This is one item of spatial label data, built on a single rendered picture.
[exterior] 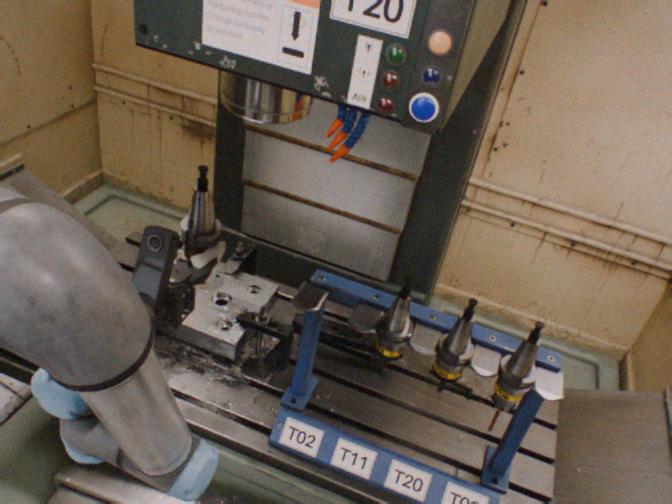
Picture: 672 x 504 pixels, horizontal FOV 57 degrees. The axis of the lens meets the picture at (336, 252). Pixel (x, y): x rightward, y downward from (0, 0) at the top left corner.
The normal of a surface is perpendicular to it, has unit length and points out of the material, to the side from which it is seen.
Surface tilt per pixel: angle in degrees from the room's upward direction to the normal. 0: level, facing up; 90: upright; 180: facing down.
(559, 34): 90
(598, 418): 24
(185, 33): 90
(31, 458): 0
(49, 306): 64
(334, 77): 90
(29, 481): 0
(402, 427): 0
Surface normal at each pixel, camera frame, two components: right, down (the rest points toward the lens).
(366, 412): 0.16, -0.80
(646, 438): -0.24, -0.86
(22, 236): 0.34, -0.49
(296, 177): -0.34, 0.50
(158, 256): -0.26, 0.05
